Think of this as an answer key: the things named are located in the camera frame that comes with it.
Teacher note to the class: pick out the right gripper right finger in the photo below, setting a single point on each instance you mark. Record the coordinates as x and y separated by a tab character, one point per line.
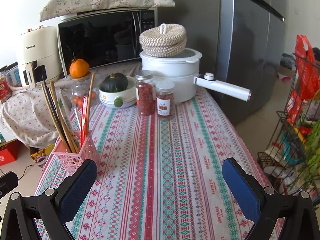
264	206

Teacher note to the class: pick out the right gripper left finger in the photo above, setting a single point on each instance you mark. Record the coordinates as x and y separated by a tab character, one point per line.
54	207

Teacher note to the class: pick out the black chopstick gold band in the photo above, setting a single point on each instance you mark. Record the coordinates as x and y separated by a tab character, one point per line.
43	80

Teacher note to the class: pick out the disposable bamboo chopstick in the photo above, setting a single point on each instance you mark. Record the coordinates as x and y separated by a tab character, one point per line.
65	122

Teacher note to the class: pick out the bamboo chopstick three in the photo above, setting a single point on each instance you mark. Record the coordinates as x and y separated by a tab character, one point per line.
53	94

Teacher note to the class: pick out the red plastic spoon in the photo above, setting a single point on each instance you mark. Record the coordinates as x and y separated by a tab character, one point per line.
83	129

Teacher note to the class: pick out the red gift box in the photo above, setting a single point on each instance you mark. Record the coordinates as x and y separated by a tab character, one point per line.
9	152

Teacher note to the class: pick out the yellow cardboard box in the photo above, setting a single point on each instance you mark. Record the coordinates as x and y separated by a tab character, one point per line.
40	156

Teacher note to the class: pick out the green long beans bundle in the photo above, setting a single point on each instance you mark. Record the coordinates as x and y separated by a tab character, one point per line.
311	152

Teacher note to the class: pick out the floral white cloth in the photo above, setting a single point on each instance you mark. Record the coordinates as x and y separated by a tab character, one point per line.
25	115

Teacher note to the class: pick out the red label condiment jar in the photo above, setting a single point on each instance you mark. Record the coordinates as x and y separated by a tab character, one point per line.
5	91

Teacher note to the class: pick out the glass jar with tomatoes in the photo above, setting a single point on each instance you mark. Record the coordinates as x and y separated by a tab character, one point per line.
80	88

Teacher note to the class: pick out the striped patterned tablecloth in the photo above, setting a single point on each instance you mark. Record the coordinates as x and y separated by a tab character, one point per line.
162	179

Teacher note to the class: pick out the cream air fryer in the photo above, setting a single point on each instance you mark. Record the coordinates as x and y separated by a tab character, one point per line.
38	57

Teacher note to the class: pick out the orange tangerine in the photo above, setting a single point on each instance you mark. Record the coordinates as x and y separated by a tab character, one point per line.
78	68

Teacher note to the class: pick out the white ceramic bowl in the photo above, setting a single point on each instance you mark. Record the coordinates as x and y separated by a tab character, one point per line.
121	99

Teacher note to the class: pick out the dark green squash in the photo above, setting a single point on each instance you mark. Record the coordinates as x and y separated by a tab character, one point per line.
114	83

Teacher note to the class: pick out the red plastic bag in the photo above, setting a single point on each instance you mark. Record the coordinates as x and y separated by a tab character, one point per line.
307	71

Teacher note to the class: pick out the tall goji berry jar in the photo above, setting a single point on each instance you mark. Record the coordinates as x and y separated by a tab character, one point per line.
145	92

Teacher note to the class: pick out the short red spice jar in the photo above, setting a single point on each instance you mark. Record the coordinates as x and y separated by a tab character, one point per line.
164	99

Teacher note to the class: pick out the black microwave oven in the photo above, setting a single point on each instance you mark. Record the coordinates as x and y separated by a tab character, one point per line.
104	37

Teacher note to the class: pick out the white electric pot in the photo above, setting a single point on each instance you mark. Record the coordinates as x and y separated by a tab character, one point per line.
184	71

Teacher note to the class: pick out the grey refrigerator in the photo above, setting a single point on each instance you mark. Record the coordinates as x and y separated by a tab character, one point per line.
241	42

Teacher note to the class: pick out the woven rattan basket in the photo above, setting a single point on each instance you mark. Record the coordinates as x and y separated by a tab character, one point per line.
167	40

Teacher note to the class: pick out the black wire storage rack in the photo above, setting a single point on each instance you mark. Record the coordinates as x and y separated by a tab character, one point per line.
283	157

